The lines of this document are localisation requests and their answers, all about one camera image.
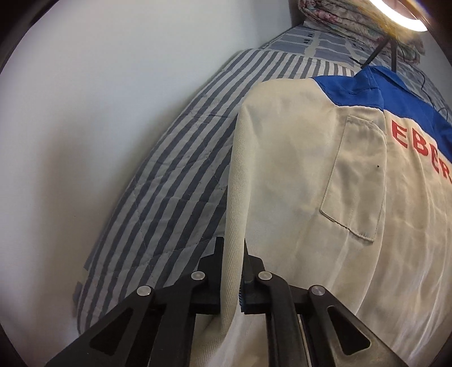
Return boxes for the blue checkered bed sheet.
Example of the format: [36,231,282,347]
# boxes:
[261,21,452,124]

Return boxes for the folded floral quilts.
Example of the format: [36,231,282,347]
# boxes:
[297,0,424,64]

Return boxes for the black tripod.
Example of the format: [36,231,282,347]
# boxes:
[360,35,399,73]

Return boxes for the black ring light cable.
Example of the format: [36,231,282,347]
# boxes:
[348,42,451,121]

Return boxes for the beige and blue work jacket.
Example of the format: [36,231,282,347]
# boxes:
[192,65,452,367]

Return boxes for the blue striped quilt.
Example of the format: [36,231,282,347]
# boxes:
[72,49,355,336]

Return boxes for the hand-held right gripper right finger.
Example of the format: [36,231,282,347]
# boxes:
[239,238,407,367]

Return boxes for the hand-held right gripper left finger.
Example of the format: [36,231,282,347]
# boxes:
[46,237,225,367]

